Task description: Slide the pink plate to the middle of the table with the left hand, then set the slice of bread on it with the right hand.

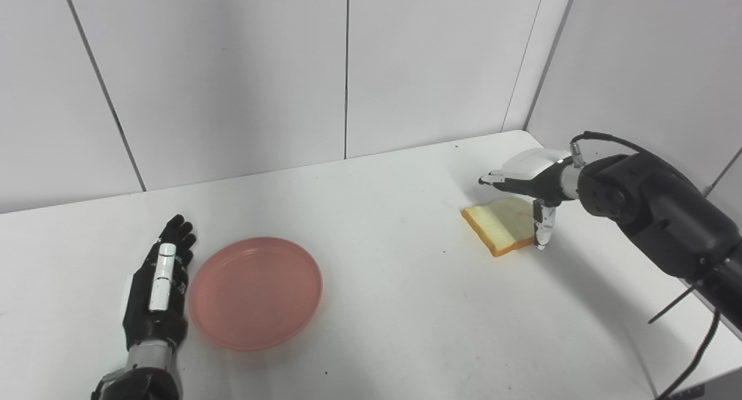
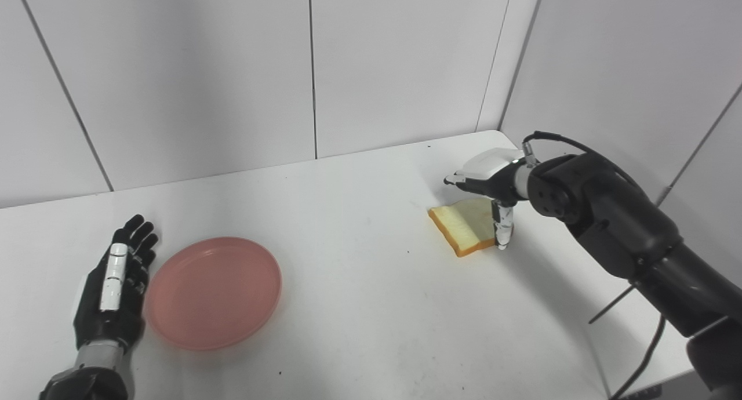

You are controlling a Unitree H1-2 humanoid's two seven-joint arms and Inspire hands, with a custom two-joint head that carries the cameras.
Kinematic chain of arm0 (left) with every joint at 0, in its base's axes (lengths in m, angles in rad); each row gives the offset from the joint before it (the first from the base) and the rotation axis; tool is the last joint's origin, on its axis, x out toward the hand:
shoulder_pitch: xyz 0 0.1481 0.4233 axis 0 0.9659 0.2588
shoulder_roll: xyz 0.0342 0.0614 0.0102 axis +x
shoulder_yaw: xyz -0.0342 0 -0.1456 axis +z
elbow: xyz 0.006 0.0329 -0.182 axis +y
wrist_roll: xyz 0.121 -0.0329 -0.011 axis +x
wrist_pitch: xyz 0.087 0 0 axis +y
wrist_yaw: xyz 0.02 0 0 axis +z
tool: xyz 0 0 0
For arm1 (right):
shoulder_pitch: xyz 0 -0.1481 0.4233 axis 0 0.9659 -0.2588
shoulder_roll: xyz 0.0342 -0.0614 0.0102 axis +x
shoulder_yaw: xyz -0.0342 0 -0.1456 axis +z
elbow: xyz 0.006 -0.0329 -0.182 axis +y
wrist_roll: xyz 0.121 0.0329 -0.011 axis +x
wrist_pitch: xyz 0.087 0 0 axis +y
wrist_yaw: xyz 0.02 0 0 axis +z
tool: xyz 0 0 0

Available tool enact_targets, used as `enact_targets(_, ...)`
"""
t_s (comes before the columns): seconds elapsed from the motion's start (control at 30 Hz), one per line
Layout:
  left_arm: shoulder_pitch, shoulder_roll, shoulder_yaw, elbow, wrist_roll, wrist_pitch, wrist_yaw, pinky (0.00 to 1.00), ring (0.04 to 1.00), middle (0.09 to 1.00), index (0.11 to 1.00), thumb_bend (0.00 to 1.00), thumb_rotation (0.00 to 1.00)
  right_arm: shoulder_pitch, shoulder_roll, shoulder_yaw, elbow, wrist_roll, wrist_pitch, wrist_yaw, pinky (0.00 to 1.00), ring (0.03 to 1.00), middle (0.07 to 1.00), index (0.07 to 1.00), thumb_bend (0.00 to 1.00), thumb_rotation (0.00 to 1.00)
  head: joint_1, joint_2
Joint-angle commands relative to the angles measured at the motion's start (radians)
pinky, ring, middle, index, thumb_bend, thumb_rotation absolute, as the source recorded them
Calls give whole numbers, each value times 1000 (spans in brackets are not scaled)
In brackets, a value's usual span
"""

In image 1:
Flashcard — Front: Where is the pink round plate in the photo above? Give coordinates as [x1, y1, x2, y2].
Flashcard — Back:
[188, 237, 323, 351]

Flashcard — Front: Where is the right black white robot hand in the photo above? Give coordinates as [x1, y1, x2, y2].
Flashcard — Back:
[478, 148, 579, 250]

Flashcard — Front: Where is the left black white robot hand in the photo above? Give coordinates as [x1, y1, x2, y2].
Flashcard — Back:
[121, 214, 198, 352]

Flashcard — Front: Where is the slice of bread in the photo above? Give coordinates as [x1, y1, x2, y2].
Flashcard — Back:
[461, 198, 537, 258]

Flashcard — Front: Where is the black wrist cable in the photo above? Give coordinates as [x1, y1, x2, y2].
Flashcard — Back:
[569, 130, 721, 400]

